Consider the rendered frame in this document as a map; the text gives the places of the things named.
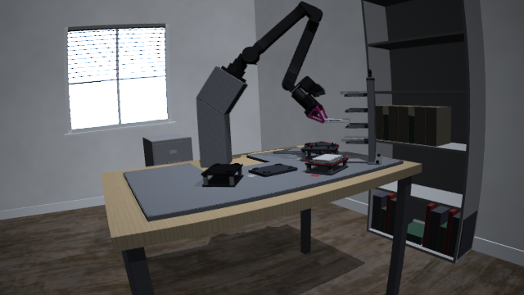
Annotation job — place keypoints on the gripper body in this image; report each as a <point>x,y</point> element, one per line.
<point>311,107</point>

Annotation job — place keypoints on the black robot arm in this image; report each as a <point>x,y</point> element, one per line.
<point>252,54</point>

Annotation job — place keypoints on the white well plate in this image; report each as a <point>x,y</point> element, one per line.
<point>327,158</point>

